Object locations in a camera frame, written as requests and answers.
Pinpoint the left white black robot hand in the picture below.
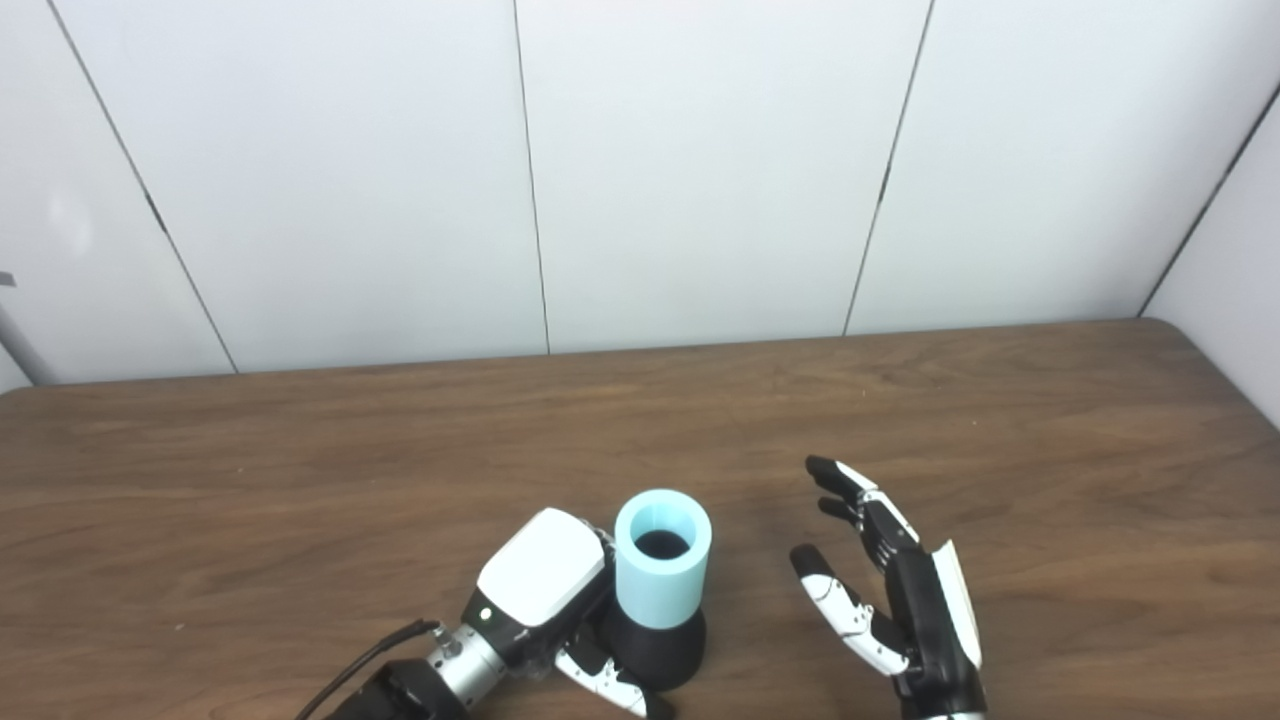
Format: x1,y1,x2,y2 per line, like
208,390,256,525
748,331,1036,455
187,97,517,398
460,508,673,720

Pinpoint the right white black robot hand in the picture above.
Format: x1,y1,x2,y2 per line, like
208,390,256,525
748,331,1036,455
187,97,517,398
789,456,988,719

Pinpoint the light-blue hose piece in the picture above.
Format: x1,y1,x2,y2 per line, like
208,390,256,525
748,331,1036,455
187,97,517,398
613,489,713,630

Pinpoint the black nozzle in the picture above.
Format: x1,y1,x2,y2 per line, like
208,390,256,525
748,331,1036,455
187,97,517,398
598,532,707,692

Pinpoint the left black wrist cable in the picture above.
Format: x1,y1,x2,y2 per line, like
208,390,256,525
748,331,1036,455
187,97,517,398
293,619,446,720

